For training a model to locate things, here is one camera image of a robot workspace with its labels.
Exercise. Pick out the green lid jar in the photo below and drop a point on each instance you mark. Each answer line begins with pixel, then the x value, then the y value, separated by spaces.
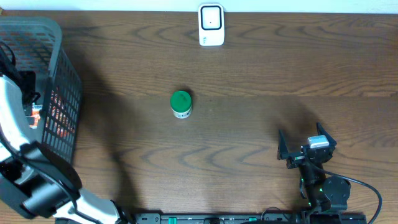
pixel 181 104

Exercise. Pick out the orange snack packet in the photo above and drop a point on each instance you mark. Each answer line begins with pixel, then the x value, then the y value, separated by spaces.
pixel 35 117

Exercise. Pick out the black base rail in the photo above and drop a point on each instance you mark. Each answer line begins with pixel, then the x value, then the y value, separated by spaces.
pixel 271 216

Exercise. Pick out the grey plastic basket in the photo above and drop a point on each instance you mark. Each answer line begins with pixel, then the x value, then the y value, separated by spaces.
pixel 35 44

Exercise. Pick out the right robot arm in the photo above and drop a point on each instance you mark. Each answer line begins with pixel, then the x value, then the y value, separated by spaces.
pixel 325 192

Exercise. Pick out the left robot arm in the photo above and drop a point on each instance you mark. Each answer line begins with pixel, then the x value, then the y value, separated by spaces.
pixel 35 181

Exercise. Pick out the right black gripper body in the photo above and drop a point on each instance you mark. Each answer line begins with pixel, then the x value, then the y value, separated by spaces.
pixel 296 158

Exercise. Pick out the red chocolate bar wrapper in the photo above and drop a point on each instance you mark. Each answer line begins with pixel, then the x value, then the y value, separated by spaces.
pixel 61 117

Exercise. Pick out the white barcode scanner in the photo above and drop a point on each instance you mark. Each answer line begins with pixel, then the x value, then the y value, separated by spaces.
pixel 211 24

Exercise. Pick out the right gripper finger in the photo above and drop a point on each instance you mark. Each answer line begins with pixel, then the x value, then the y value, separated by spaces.
pixel 321 131
pixel 282 152

